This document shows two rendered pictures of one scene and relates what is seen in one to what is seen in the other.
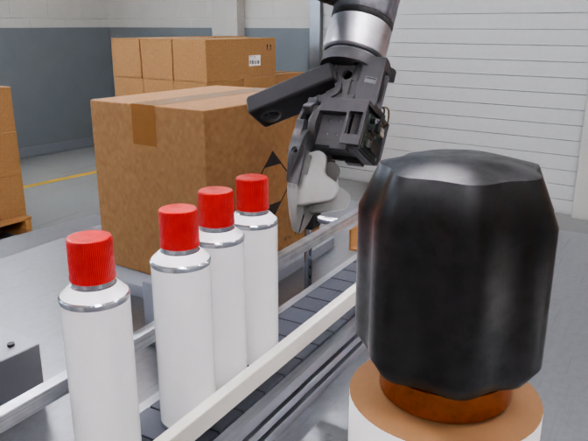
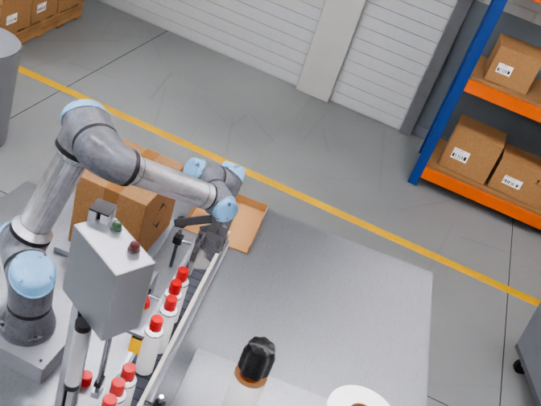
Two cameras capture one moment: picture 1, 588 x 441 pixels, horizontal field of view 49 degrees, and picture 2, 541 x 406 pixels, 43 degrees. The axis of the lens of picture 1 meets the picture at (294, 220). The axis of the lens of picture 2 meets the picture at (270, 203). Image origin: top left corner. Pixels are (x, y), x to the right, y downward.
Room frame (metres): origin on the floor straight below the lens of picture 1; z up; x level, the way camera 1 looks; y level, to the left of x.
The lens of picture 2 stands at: (-0.79, 0.60, 2.40)
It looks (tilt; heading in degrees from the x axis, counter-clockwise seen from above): 33 degrees down; 332
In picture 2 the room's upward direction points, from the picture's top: 20 degrees clockwise
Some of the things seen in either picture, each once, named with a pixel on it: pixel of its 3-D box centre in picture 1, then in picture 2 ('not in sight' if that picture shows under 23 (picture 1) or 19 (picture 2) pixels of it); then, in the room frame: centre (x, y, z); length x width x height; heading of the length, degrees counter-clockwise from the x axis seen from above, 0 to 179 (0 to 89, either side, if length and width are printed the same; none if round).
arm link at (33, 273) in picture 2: not in sight; (30, 281); (0.61, 0.46, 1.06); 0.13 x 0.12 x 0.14; 10
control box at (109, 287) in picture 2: not in sight; (108, 276); (0.29, 0.34, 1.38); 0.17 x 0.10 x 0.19; 25
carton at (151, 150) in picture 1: (213, 175); (127, 201); (1.08, 0.14, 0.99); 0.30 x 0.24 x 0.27; 145
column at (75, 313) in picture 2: not in sight; (82, 317); (0.38, 0.36, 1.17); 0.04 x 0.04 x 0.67; 60
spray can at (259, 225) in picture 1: (254, 271); (176, 295); (0.64, 0.04, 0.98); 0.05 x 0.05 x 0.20
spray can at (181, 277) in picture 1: (184, 318); (164, 324); (0.52, 0.10, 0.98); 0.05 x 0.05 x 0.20
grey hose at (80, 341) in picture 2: not in sight; (77, 354); (0.25, 0.38, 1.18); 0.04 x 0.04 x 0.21
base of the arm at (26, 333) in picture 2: not in sight; (28, 312); (0.61, 0.46, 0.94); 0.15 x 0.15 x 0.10
